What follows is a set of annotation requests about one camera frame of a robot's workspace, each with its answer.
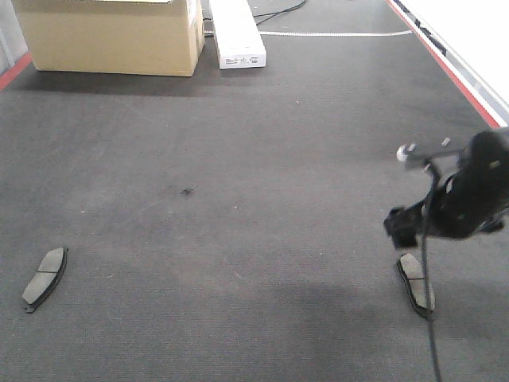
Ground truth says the cardboard box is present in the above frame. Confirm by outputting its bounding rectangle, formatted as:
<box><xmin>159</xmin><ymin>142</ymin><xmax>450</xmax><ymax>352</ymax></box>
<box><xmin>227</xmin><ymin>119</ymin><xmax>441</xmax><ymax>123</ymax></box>
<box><xmin>13</xmin><ymin>1</ymin><xmax>204</xmax><ymax>76</ymax></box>

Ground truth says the dark brake pad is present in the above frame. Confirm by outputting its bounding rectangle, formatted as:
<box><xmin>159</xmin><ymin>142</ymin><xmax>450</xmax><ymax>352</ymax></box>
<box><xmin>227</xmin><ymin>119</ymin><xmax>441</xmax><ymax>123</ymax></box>
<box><xmin>396</xmin><ymin>253</ymin><xmax>435</xmax><ymax>318</ymax></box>
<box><xmin>21</xmin><ymin>247</ymin><xmax>68</xmax><ymax>314</ymax></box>

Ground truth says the white long box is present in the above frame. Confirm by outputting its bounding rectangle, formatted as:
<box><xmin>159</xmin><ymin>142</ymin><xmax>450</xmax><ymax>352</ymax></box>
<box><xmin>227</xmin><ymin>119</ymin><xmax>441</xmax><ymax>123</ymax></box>
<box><xmin>209</xmin><ymin>0</ymin><xmax>266</xmax><ymax>70</ymax></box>

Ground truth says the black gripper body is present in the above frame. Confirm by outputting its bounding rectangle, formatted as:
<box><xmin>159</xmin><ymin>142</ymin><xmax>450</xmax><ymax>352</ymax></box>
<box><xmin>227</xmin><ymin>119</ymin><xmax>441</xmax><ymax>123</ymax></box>
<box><xmin>383</xmin><ymin>129</ymin><xmax>508</xmax><ymax>248</ymax></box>

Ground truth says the white conveyor side rail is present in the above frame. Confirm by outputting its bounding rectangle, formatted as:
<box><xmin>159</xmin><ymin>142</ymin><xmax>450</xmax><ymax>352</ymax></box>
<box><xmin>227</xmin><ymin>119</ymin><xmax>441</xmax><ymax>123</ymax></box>
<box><xmin>389</xmin><ymin>1</ymin><xmax>508</xmax><ymax>128</ymax></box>

